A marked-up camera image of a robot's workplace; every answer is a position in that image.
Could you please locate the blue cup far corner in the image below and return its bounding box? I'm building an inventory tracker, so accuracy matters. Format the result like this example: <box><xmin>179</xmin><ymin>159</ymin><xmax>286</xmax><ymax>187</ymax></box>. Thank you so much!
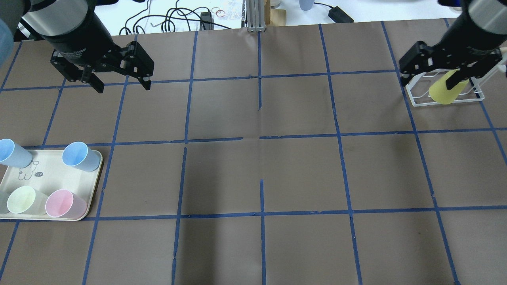
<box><xmin>61</xmin><ymin>141</ymin><xmax>101</xmax><ymax>173</ymax></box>

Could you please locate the wooden mug tree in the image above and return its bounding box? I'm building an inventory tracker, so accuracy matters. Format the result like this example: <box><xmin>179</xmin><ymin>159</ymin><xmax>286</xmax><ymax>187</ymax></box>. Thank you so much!
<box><xmin>264</xmin><ymin>0</ymin><xmax>287</xmax><ymax>27</ymax></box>

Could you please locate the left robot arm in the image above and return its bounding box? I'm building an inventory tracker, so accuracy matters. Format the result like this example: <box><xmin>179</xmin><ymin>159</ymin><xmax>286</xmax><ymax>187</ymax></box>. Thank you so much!
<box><xmin>1</xmin><ymin>0</ymin><xmax>154</xmax><ymax>93</ymax></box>

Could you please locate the white wire cup rack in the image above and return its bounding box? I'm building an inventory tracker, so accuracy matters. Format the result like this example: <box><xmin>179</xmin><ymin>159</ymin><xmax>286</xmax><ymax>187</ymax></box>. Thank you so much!
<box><xmin>404</xmin><ymin>47</ymin><xmax>506</xmax><ymax>107</ymax></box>

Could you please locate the cream serving tray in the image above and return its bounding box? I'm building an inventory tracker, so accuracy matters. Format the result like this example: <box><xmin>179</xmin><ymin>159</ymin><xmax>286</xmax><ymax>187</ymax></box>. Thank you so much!
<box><xmin>0</xmin><ymin>150</ymin><xmax>103</xmax><ymax>221</ymax></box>

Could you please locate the blue cup on desk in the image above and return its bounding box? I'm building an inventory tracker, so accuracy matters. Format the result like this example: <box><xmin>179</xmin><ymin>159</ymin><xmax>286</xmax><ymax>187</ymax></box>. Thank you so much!
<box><xmin>299</xmin><ymin>0</ymin><xmax>314</xmax><ymax>11</ymax></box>

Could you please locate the blue cup near bunny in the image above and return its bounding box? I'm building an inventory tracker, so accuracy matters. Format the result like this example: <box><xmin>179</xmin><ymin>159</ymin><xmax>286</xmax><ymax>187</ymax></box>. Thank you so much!
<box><xmin>0</xmin><ymin>139</ymin><xmax>32</xmax><ymax>168</ymax></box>

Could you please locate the pink plastic cup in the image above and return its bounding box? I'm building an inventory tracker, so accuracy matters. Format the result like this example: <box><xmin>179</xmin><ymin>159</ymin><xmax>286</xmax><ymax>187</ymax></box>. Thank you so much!
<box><xmin>45</xmin><ymin>189</ymin><xmax>88</xmax><ymax>220</ymax></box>

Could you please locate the pale green plastic cup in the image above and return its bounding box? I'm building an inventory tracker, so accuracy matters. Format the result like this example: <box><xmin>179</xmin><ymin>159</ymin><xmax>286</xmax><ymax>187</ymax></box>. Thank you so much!
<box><xmin>7</xmin><ymin>186</ymin><xmax>48</xmax><ymax>215</ymax></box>

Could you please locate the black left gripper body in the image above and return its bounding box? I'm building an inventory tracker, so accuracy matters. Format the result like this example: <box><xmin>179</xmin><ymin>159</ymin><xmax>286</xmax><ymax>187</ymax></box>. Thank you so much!
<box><xmin>40</xmin><ymin>11</ymin><xmax>154</xmax><ymax>83</ymax></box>

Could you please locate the yellow plastic cup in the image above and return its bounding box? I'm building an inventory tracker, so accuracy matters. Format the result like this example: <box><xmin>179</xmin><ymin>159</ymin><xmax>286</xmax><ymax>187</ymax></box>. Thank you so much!
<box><xmin>429</xmin><ymin>73</ymin><xmax>465</xmax><ymax>105</ymax></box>

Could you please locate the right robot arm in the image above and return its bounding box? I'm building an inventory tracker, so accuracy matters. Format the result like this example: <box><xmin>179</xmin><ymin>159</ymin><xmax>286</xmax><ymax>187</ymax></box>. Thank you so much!
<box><xmin>399</xmin><ymin>0</ymin><xmax>507</xmax><ymax>89</ymax></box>

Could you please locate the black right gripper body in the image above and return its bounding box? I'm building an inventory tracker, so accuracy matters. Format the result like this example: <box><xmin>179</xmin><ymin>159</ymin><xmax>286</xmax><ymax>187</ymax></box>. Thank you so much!
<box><xmin>399</xmin><ymin>16</ymin><xmax>505</xmax><ymax>86</ymax></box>

